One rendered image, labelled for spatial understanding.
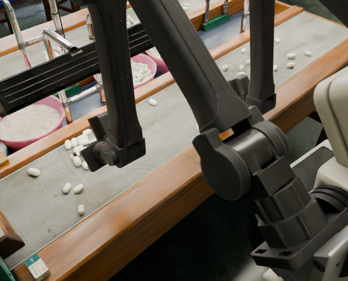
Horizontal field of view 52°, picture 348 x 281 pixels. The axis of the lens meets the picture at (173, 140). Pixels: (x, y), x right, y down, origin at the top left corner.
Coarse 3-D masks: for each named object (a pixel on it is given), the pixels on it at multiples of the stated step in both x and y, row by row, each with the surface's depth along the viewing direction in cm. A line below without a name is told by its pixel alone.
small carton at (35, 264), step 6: (30, 258) 87; (36, 258) 87; (30, 264) 86; (36, 264) 86; (42, 264) 86; (30, 270) 85; (36, 270) 85; (42, 270) 85; (48, 270) 85; (36, 276) 84; (42, 276) 84
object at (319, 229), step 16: (288, 192) 44; (304, 192) 45; (256, 208) 47; (272, 208) 44; (288, 208) 44; (304, 208) 44; (320, 208) 45; (272, 224) 44; (288, 224) 43; (304, 224) 43; (320, 224) 44; (336, 224) 44; (272, 240) 45; (288, 240) 44; (304, 240) 43; (320, 240) 43; (256, 256) 47; (272, 256) 44; (288, 256) 41; (304, 256) 41
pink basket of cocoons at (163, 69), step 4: (148, 52) 157; (152, 56) 155; (156, 60) 156; (160, 60) 154; (160, 64) 157; (164, 64) 156; (156, 68) 162; (160, 68) 160; (164, 68) 158; (164, 72) 162
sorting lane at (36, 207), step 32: (288, 32) 176; (320, 32) 176; (224, 64) 156; (160, 96) 140; (160, 128) 127; (192, 128) 127; (64, 160) 116; (160, 160) 116; (0, 192) 106; (32, 192) 106; (64, 192) 106; (96, 192) 106; (32, 224) 99; (64, 224) 99
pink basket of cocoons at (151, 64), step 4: (136, 56) 158; (140, 56) 157; (144, 56) 156; (148, 56) 155; (136, 60) 159; (144, 60) 157; (148, 60) 155; (152, 60) 153; (148, 64) 156; (152, 64) 153; (148, 68) 156; (152, 68) 153; (152, 72) 153; (152, 76) 144; (96, 80) 143; (148, 80) 143; (140, 84) 141; (136, 88) 142
